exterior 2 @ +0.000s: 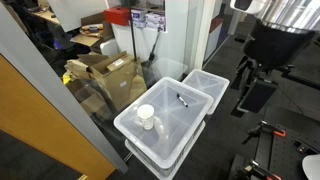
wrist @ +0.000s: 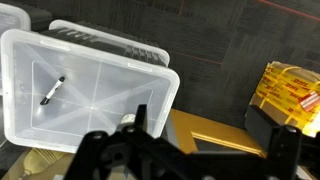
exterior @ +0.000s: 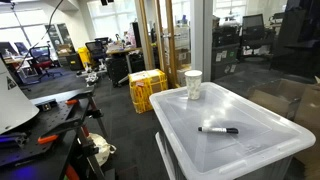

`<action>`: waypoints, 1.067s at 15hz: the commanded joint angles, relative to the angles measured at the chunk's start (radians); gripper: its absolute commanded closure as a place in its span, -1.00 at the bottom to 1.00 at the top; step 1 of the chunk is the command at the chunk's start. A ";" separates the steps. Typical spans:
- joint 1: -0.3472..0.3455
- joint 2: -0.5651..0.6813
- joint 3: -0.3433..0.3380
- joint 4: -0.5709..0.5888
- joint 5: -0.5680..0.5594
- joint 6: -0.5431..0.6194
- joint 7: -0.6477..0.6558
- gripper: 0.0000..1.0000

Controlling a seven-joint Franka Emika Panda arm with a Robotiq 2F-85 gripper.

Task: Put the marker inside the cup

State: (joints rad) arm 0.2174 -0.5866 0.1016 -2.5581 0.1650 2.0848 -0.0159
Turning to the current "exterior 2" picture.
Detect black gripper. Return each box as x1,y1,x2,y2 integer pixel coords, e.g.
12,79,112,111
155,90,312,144
231,56,278,117

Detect black and white marker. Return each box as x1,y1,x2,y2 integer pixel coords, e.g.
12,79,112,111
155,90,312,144
176,93,188,108

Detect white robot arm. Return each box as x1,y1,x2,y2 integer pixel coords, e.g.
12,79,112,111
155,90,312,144
230,0,320,117

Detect white paper cup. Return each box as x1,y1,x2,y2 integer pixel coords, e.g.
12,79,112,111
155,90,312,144
137,104,154,130

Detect small clear plastic bin lid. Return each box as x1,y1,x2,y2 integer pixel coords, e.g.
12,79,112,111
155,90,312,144
182,69,230,115

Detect black perforated workbench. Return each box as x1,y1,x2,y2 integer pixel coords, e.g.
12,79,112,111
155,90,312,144
228,124,319,180

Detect large clear plastic bin lid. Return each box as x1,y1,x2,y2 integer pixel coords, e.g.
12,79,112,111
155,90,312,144
114,77,213,159

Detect white tissue boxes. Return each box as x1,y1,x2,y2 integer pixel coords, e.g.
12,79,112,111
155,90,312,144
131,9,166,31

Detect clear plastic storage bin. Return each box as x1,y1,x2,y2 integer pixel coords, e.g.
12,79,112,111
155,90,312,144
125,121,206,180

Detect brown cardboard box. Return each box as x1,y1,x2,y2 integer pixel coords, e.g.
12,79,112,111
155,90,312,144
65,51,143,110

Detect red box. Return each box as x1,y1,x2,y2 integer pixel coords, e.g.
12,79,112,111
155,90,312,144
104,7,129,26

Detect orange handled clamp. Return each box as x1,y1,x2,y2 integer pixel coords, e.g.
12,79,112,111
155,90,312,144
242,121,286,144

